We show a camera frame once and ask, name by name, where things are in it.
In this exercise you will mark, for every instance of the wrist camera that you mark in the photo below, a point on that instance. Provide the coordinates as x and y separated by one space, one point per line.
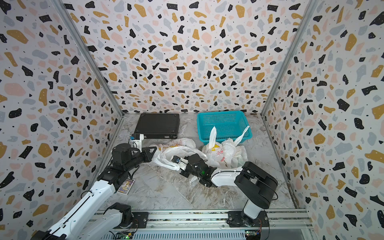
136 140
177 160

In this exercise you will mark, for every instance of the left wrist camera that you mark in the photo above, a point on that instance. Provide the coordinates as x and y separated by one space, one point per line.
136 140

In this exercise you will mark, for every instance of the aluminium front rail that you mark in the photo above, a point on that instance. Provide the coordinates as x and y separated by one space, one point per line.
212 224

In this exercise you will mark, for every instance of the playing card box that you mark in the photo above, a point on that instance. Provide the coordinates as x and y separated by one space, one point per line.
126 187

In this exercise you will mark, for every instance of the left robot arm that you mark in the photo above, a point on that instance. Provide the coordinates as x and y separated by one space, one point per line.
74 225

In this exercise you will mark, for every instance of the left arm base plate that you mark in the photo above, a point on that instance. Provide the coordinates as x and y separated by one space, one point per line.
131 221

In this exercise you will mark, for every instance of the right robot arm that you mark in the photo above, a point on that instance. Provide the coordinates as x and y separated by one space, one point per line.
258 186

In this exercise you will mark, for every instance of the teal plastic basket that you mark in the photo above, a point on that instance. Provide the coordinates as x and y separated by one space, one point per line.
229 125

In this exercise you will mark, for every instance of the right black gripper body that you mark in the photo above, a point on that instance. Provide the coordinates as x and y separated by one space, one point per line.
190 168

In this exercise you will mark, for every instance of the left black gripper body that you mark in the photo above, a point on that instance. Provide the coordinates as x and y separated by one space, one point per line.
144 155

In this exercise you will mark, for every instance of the black hard case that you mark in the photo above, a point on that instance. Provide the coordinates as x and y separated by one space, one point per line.
158 126

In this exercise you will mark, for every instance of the white plastic bag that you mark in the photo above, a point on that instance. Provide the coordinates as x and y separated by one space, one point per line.
234 153
217 155
182 148

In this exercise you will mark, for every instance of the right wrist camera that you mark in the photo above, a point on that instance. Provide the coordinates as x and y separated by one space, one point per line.
177 160

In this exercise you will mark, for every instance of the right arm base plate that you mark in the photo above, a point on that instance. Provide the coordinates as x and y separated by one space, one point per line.
237 219

